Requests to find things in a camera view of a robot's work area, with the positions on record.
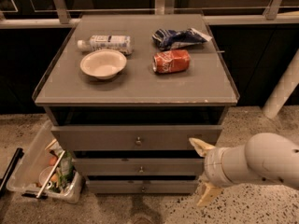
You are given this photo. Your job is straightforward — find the grey bottom drawer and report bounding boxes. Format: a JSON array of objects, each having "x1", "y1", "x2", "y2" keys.
[{"x1": 86, "y1": 180, "x2": 198, "y2": 194}]

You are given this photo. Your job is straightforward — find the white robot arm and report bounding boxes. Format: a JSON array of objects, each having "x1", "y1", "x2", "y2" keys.
[{"x1": 189, "y1": 133, "x2": 299, "y2": 207}]

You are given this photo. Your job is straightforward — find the grey top drawer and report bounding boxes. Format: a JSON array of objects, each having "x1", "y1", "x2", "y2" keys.
[{"x1": 51, "y1": 125, "x2": 222, "y2": 151}]

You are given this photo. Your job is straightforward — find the white plastic bottle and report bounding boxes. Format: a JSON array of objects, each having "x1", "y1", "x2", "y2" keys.
[{"x1": 77, "y1": 35, "x2": 133, "y2": 55}]

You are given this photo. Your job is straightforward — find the grey drawer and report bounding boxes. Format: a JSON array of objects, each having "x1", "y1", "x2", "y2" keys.
[
  {"x1": 86, "y1": 180, "x2": 198, "y2": 194},
  {"x1": 73, "y1": 158, "x2": 204, "y2": 176},
  {"x1": 51, "y1": 125, "x2": 222, "y2": 151}
]

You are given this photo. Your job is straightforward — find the white bowl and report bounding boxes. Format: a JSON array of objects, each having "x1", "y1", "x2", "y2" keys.
[{"x1": 80, "y1": 49, "x2": 127, "y2": 80}]

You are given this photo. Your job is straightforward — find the black bar on floor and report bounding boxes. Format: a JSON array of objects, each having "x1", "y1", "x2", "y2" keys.
[{"x1": 0, "y1": 147, "x2": 23, "y2": 198}]

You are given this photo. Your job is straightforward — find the metal railing frame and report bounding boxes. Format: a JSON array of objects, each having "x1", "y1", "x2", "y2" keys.
[{"x1": 0, "y1": 0, "x2": 299, "y2": 29}]

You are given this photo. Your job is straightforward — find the clear plastic storage bin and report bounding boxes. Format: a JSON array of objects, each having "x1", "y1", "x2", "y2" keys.
[{"x1": 7, "y1": 121, "x2": 83, "y2": 203}]

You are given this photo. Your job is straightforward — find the green packet in bin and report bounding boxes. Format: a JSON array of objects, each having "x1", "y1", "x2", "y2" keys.
[{"x1": 59, "y1": 152, "x2": 74, "y2": 181}]

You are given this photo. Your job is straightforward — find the white cup in bin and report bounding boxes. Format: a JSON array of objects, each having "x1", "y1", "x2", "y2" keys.
[{"x1": 39, "y1": 166, "x2": 58, "y2": 185}]

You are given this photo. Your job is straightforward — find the blue crumpled chip bag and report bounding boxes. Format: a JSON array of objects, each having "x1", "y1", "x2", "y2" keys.
[{"x1": 152, "y1": 28, "x2": 212, "y2": 51}]

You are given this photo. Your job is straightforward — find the orange fruit in bin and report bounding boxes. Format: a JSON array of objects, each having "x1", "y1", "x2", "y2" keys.
[{"x1": 49, "y1": 156, "x2": 58, "y2": 166}]

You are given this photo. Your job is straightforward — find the red soda can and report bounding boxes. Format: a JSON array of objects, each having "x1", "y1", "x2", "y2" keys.
[{"x1": 152, "y1": 49, "x2": 191, "y2": 74}]

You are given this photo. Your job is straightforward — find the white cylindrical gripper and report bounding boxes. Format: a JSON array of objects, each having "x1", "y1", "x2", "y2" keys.
[{"x1": 189, "y1": 138, "x2": 242, "y2": 207}]

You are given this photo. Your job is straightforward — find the grey drawer cabinet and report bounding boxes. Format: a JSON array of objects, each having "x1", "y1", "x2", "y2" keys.
[{"x1": 34, "y1": 15, "x2": 239, "y2": 182}]

